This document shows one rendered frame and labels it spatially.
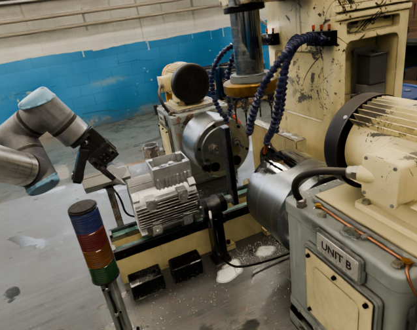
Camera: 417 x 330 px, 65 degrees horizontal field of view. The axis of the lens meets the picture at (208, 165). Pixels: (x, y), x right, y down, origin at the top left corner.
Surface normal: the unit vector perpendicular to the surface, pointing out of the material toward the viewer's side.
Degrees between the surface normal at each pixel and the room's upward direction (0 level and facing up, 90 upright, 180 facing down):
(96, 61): 90
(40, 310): 0
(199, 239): 90
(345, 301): 90
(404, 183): 90
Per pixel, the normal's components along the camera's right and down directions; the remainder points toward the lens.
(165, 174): 0.36, 0.32
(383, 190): -0.91, 0.28
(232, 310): -0.15, -0.91
